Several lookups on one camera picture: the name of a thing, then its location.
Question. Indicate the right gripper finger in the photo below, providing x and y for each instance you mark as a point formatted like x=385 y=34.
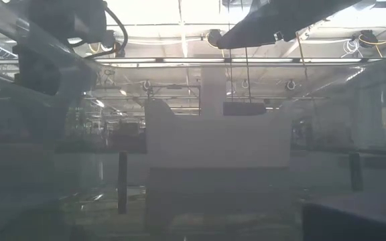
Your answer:
x=280 y=20

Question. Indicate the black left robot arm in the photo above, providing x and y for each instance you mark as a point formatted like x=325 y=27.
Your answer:
x=35 y=72

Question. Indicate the black hanging monitor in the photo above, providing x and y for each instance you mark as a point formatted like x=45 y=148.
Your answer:
x=244 y=108

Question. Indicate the white pillar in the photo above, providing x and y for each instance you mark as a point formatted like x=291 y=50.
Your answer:
x=213 y=90

